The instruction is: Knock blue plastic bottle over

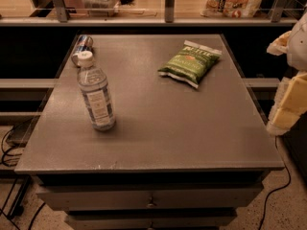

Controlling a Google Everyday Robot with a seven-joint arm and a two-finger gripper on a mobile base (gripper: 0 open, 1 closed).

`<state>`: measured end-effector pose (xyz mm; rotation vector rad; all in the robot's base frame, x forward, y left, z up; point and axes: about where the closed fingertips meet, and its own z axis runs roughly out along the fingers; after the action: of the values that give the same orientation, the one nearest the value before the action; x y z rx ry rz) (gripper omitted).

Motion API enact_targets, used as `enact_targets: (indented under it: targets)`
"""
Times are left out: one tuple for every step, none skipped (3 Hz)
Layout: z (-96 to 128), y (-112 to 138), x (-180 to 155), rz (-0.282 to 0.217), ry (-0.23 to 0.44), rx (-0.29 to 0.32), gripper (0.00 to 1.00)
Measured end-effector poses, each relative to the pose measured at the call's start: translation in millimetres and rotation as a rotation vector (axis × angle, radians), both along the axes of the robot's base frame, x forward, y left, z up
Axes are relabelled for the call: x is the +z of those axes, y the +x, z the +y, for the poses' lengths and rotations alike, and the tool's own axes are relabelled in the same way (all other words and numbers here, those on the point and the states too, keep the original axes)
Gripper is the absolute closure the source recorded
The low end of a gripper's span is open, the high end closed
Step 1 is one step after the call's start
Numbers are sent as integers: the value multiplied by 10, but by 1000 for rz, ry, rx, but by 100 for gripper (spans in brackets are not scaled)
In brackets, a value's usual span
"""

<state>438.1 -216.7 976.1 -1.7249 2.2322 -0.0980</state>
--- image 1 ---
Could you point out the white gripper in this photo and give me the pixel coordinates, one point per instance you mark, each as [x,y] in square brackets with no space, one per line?
[298,50]

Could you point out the clear plastic water bottle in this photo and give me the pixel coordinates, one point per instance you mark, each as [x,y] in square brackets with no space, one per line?
[94,86]

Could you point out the colourful snack bag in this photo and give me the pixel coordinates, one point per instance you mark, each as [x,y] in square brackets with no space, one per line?
[230,8]

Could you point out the green chip bag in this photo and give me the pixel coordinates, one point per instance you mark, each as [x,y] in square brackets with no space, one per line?
[191,63]

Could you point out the upper grey drawer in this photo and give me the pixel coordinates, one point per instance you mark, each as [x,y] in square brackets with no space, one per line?
[99,198]

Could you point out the grey drawer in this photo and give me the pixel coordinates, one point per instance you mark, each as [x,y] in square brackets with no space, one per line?
[152,220]
[99,198]

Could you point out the clear plastic container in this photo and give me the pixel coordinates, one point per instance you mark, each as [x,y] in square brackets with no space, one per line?
[104,8]

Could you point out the red bull can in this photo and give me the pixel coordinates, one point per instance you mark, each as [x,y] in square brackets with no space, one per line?
[84,43]

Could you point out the lower grey drawer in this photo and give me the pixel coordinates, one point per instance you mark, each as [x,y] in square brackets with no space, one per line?
[152,220]

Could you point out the grey metal shelf frame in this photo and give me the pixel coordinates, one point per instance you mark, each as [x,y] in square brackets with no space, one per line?
[142,13]

